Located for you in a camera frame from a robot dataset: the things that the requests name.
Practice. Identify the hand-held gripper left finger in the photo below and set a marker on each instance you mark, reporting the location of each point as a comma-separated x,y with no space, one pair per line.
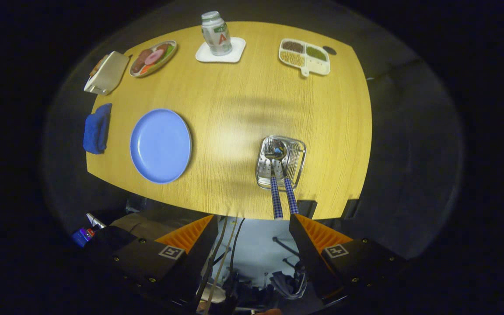
199,258

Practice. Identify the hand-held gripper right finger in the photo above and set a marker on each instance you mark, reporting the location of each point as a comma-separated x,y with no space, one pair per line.
306,253

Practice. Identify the person's leg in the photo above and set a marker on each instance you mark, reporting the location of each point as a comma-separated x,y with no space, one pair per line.
147,223

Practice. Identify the blue round plate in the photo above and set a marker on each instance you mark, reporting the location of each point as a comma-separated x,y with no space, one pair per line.
160,146

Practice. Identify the blue purple box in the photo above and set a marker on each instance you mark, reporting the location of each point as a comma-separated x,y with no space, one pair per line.
81,236

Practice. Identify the blue folded cloth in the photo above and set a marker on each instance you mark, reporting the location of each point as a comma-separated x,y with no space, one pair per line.
94,131

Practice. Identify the white divided bean tray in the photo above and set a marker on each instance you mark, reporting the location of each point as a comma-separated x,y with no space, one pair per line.
317,65

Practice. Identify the oval food plate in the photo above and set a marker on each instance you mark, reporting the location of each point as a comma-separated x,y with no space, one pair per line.
134,73

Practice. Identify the orange carrot slice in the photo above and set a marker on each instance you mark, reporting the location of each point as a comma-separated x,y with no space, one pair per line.
146,69

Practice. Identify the dark round table grommet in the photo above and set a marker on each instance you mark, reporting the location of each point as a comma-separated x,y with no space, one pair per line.
329,50

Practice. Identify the brown sausage piece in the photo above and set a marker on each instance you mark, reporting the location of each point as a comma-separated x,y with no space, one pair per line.
141,61

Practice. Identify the white toaster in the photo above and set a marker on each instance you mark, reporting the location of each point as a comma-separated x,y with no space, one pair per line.
110,72

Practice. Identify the pink ham slice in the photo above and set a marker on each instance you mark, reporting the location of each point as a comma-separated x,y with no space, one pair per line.
155,56

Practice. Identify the green lettuce leaf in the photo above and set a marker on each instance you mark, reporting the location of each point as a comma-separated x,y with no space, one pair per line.
169,49

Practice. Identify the white square coaster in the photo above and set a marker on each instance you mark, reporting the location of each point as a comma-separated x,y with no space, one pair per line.
238,50

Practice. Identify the brown toast slice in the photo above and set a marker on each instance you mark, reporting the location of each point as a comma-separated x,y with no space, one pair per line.
96,65

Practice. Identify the white bottle green cap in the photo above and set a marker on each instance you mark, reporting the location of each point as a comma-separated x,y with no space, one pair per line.
217,37

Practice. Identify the black table bracket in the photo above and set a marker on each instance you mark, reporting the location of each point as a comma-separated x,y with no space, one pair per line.
351,208
307,208

